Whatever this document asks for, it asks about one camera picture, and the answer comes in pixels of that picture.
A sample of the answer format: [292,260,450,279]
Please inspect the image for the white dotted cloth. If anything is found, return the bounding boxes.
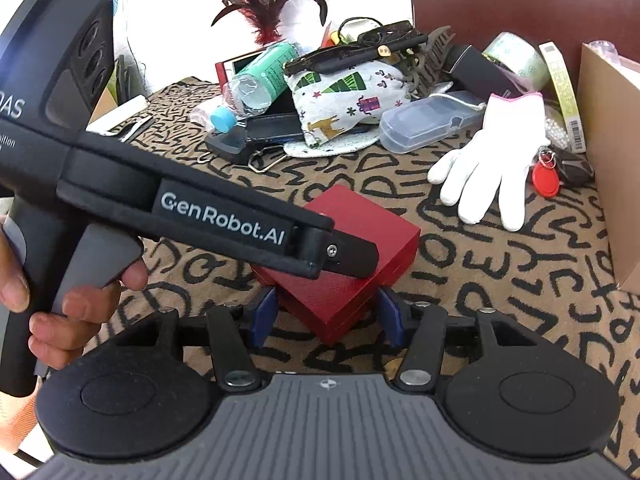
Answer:
[284,127,382,159]

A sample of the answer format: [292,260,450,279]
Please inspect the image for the black car key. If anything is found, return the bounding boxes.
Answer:
[549,146,596,187]

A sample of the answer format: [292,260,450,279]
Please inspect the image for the brown hair claw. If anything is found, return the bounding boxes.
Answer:
[397,26,457,103]

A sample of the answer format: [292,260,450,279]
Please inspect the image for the green label plastic bottle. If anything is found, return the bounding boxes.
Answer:
[209,41,299,132]

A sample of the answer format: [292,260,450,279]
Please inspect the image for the tan black patterned tablecloth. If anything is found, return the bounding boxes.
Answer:
[82,76,640,476]

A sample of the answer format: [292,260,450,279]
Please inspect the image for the brown cardboard box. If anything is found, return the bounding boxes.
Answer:
[579,41,640,292]

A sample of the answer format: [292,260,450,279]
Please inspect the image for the metal wire clip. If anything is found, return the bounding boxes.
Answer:
[246,146,287,175]

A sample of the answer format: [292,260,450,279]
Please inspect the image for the green patterned tape roll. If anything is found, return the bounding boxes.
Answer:
[481,31,552,95]

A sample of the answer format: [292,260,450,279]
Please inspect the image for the clear plastic wrap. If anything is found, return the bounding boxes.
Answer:
[586,38,628,67]

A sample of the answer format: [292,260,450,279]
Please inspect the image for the red gift box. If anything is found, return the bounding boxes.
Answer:
[250,184,422,347]

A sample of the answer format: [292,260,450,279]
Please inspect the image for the clear plastic case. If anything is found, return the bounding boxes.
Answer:
[378,91,487,154]

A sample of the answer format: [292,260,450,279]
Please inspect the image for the white tree print pouch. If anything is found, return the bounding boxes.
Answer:
[285,59,407,150]

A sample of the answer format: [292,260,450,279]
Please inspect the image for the red edged flat case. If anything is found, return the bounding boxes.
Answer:
[215,51,263,87]

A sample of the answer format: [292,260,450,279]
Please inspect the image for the red key fob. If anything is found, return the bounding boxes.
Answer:
[531,152,562,197]

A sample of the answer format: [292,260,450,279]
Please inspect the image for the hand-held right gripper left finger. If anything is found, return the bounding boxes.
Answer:
[107,289,277,393]

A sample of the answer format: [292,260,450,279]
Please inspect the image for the black rectangular box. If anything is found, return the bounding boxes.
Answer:
[442,44,528,101]

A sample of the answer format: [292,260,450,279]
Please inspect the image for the black phone case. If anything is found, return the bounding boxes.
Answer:
[204,111,307,166]

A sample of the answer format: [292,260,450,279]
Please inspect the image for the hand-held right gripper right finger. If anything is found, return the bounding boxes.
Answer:
[378,287,543,392]

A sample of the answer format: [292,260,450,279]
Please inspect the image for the person's left hand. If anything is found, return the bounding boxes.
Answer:
[0,217,149,367]

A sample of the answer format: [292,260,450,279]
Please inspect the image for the metal nail pliers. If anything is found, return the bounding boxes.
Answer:
[119,116,157,142]

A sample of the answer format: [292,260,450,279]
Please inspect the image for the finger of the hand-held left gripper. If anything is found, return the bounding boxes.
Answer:
[295,225,379,281]

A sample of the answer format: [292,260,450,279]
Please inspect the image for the white knit glove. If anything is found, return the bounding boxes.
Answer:
[426,91,550,233]

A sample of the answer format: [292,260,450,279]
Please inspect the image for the narrow yellow-green box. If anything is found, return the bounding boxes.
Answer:
[538,41,587,154]

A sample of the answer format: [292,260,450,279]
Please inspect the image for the white flat box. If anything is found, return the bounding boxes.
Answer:
[86,94,150,135]

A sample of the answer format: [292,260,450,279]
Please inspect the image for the dark red feather accessory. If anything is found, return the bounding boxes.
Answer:
[210,0,329,46]

